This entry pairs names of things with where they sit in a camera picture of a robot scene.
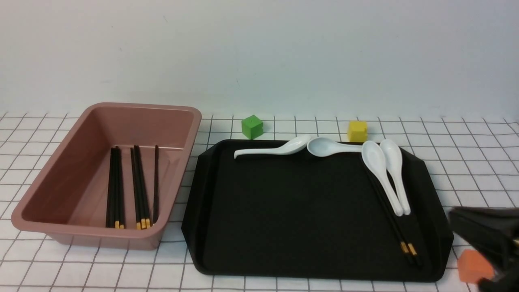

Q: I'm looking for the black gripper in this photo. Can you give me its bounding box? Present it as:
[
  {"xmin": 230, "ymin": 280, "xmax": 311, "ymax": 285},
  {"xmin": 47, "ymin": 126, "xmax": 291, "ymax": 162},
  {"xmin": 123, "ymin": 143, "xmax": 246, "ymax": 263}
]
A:
[{"xmin": 448, "ymin": 206, "xmax": 519, "ymax": 292}]

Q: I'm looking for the black gold-band chopstick tray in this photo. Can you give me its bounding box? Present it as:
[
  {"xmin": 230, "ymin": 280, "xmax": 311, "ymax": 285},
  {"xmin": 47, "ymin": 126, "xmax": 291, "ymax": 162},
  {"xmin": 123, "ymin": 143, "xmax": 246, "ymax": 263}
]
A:
[
  {"xmin": 130, "ymin": 147, "xmax": 142, "ymax": 230},
  {"xmin": 364, "ymin": 166, "xmax": 417, "ymax": 267},
  {"xmin": 387, "ymin": 199, "xmax": 423, "ymax": 269},
  {"xmin": 133, "ymin": 145, "xmax": 147, "ymax": 230}
]

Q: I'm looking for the orange cube block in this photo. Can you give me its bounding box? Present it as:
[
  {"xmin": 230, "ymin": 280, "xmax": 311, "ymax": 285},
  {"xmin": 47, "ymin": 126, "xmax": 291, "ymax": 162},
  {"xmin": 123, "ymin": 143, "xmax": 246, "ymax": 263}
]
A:
[{"xmin": 457, "ymin": 249, "xmax": 495, "ymax": 284}]

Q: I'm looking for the white spoon far right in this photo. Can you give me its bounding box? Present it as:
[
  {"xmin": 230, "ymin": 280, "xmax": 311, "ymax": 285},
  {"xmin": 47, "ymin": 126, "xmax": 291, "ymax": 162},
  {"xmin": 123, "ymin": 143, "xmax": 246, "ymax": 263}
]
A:
[{"xmin": 380, "ymin": 139, "xmax": 411, "ymax": 215}]

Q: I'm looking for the white spoon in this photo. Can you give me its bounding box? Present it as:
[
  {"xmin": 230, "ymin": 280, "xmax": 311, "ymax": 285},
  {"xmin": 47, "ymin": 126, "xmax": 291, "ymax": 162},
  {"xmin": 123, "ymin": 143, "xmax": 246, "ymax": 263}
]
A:
[
  {"xmin": 234, "ymin": 135, "xmax": 312, "ymax": 159},
  {"xmin": 361, "ymin": 140, "xmax": 404, "ymax": 217},
  {"xmin": 380, "ymin": 139, "xmax": 411, "ymax": 215},
  {"xmin": 307, "ymin": 137, "xmax": 362, "ymax": 157}
]

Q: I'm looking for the white spoon front right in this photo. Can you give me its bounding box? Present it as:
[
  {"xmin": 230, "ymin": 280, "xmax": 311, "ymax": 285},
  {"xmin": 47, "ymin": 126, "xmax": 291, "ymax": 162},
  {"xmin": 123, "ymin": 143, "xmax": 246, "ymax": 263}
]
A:
[{"xmin": 361, "ymin": 140, "xmax": 404, "ymax": 217}]

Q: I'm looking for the yellow cube block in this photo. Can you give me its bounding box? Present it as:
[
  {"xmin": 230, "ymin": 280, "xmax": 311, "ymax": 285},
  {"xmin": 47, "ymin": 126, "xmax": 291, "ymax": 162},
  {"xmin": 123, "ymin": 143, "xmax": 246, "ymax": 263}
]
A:
[{"xmin": 347, "ymin": 120, "xmax": 368, "ymax": 143}]

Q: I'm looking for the white spoon centre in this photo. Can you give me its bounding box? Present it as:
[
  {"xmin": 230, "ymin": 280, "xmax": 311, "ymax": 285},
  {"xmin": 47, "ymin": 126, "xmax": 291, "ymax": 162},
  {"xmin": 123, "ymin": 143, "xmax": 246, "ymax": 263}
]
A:
[{"xmin": 307, "ymin": 137, "xmax": 362, "ymax": 157}]

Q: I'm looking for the black plastic tray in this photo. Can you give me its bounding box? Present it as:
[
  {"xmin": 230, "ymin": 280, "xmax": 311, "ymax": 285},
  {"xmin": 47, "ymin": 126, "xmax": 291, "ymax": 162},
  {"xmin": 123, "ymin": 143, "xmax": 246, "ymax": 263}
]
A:
[{"xmin": 181, "ymin": 140, "xmax": 454, "ymax": 282}]

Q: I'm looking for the white spoon far left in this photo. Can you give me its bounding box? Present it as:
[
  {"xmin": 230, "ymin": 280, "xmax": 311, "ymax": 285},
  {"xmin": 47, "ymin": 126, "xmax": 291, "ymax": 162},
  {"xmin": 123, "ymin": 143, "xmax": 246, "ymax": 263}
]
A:
[{"xmin": 234, "ymin": 135, "xmax": 312, "ymax": 159}]

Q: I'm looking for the green cube block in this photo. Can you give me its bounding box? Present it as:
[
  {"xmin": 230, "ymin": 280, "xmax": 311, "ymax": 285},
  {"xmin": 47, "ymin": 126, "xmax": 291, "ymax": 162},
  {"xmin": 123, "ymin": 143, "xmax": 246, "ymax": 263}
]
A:
[{"xmin": 241, "ymin": 115, "xmax": 264, "ymax": 140}]

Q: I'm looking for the black chopstick bin far right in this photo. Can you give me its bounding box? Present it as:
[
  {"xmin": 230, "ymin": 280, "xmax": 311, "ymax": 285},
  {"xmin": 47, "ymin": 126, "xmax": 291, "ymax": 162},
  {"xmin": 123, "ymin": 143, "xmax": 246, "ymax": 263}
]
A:
[{"xmin": 153, "ymin": 145, "xmax": 159, "ymax": 225}]

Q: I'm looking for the black gold-band chopstick bin right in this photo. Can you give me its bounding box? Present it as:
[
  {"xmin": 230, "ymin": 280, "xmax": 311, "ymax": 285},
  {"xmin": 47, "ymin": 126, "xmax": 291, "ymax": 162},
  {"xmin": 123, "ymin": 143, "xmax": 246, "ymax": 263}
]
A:
[{"xmin": 135, "ymin": 146, "xmax": 151, "ymax": 229}]

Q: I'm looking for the black gold-band chopstick bin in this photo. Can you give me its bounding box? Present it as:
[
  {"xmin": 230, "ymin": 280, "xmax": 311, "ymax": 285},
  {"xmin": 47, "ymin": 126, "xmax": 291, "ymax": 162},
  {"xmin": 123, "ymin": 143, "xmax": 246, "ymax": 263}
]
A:
[
  {"xmin": 113, "ymin": 146, "xmax": 120, "ymax": 229},
  {"xmin": 135, "ymin": 146, "xmax": 151, "ymax": 229}
]

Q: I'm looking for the black chopstick bin far left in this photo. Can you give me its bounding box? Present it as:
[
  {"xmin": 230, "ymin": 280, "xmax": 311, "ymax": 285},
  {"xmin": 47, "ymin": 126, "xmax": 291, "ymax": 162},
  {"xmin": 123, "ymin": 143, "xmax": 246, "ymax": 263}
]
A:
[{"xmin": 105, "ymin": 148, "xmax": 114, "ymax": 228}]

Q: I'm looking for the pink plastic bin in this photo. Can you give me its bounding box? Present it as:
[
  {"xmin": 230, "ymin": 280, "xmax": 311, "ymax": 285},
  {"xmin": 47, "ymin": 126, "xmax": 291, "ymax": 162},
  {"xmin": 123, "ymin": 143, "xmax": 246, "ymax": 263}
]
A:
[{"xmin": 11, "ymin": 102, "xmax": 202, "ymax": 250}]

